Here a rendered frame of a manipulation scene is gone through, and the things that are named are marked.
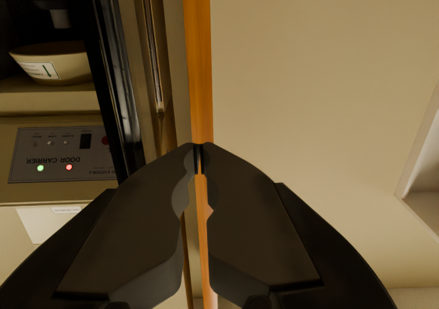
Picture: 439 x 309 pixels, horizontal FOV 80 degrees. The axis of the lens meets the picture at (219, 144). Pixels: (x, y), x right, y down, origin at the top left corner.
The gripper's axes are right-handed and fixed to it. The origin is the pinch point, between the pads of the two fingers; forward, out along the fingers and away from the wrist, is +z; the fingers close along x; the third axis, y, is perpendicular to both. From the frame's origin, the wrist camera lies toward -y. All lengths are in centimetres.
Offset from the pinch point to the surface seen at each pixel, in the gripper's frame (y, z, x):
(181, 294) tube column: 61, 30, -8
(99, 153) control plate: 13.9, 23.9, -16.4
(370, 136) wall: 39, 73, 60
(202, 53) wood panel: -0.9, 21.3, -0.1
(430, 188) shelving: 64, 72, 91
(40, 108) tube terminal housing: 8.7, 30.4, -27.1
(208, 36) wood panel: -2.7, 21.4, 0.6
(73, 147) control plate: 13.2, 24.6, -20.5
